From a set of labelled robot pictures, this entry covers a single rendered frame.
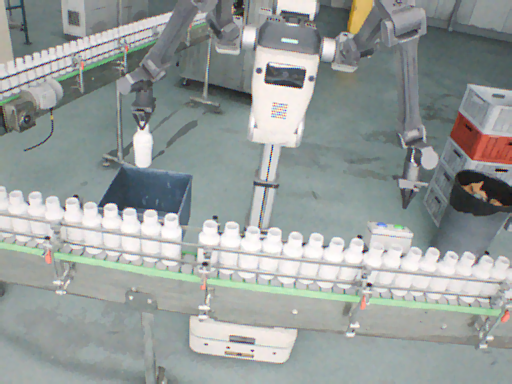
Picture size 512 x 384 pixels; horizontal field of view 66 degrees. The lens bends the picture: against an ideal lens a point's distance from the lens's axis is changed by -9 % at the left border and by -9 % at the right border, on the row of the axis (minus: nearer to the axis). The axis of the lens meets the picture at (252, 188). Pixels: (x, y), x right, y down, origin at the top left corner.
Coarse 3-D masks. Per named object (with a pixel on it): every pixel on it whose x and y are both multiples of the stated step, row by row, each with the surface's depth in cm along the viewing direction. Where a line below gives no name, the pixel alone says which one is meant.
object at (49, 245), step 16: (80, 208) 131; (48, 240) 112; (48, 256) 113; (208, 256) 118; (480, 256) 132; (208, 272) 113; (368, 272) 117; (64, 288) 124; (208, 288) 124; (368, 288) 113; (208, 304) 128; (368, 304) 111; (496, 304) 122; (352, 320) 121; (496, 320) 119; (352, 336) 124; (480, 336) 128
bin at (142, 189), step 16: (128, 176) 179; (144, 176) 178; (160, 176) 178; (176, 176) 177; (192, 176) 176; (112, 192) 168; (128, 192) 184; (144, 192) 183; (160, 192) 182; (176, 192) 182; (128, 208) 187; (144, 208) 188; (160, 208) 187; (176, 208) 187
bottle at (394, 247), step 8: (392, 248) 118; (400, 248) 120; (384, 256) 121; (392, 256) 119; (384, 264) 121; (392, 264) 119; (384, 272) 122; (376, 280) 125; (384, 280) 123; (392, 280) 123; (376, 288) 126
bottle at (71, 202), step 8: (72, 200) 119; (72, 208) 117; (64, 216) 119; (72, 216) 118; (80, 216) 119; (80, 224) 120; (72, 232) 120; (80, 232) 122; (72, 240) 122; (80, 240) 123; (80, 248) 125
